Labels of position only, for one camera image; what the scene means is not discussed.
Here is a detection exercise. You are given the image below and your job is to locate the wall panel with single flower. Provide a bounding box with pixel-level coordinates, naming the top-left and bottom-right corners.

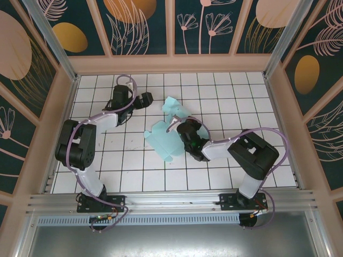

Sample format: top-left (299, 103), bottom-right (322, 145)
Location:
top-left (0, 80), bottom-right (41, 198)

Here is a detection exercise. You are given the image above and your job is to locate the slotted grey cable duct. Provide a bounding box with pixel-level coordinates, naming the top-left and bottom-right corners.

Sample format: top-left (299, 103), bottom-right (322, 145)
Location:
top-left (37, 213), bottom-right (241, 226)

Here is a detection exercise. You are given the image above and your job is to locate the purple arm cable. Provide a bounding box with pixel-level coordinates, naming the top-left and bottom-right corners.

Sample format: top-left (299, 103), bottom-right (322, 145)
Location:
top-left (65, 74), bottom-right (139, 233)
top-left (166, 116), bottom-right (289, 230)

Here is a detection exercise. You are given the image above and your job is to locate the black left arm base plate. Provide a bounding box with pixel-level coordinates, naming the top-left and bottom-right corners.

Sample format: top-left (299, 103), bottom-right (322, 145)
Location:
top-left (77, 194), bottom-right (126, 214)

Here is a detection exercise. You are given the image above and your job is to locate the wall panel with orange oval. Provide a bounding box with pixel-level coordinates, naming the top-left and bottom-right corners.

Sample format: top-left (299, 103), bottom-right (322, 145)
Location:
top-left (25, 0), bottom-right (113, 57)

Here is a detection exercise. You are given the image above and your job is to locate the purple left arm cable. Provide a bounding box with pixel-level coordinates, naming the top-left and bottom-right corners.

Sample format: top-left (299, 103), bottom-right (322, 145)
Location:
top-left (65, 74), bottom-right (139, 233)

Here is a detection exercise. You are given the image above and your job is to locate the wall panel with flower outlines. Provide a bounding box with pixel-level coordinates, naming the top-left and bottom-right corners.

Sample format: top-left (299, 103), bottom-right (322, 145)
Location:
top-left (171, 0), bottom-right (249, 56)

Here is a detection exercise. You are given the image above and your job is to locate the wall panel with pale disc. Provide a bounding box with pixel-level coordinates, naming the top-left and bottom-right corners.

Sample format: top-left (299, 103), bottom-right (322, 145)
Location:
top-left (235, 0), bottom-right (309, 56)

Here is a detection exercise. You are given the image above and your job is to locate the aluminium mounting rail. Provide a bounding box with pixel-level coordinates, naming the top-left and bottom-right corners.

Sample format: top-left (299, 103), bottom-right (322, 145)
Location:
top-left (25, 190), bottom-right (321, 215)

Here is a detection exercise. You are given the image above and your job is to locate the wall panel with feather outlines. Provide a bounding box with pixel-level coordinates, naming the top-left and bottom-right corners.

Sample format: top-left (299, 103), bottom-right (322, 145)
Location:
top-left (281, 0), bottom-right (343, 118)

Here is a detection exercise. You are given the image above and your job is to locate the wall panel with pink disc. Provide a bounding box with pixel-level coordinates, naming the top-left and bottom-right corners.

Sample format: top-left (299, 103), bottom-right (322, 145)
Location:
top-left (0, 0), bottom-right (60, 121)

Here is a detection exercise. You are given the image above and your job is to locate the grey metal sheet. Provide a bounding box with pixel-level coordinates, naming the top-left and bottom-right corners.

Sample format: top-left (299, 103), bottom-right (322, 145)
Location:
top-left (25, 210), bottom-right (332, 257)

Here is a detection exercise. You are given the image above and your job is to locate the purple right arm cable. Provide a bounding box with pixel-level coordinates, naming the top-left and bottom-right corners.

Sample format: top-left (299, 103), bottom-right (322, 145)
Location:
top-left (166, 116), bottom-right (289, 230)

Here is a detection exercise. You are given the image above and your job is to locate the light teal paper box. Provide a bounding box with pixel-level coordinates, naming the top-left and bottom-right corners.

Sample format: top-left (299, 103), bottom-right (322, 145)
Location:
top-left (144, 96), bottom-right (210, 163)

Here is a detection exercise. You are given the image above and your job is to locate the aluminium corner post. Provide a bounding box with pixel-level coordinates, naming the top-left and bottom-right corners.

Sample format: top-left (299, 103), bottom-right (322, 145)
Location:
top-left (264, 0), bottom-right (319, 79)
top-left (23, 0), bottom-right (80, 82)

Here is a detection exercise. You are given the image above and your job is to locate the wall panel with fern outlines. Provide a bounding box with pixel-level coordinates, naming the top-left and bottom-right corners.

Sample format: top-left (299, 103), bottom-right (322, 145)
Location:
top-left (304, 100), bottom-right (343, 192)

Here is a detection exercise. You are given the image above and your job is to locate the aluminium side rail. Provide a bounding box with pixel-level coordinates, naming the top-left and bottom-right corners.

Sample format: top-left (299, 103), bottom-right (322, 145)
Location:
top-left (264, 74), bottom-right (302, 191)
top-left (42, 76), bottom-right (80, 194)

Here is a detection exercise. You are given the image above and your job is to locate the wall panel with leaf outlines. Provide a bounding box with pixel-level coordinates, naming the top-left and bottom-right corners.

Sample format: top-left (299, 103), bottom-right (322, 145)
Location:
top-left (95, 0), bottom-right (173, 57)

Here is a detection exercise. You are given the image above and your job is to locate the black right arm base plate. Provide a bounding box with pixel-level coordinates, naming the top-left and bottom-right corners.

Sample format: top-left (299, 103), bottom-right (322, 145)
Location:
top-left (219, 193), bottom-right (269, 212)

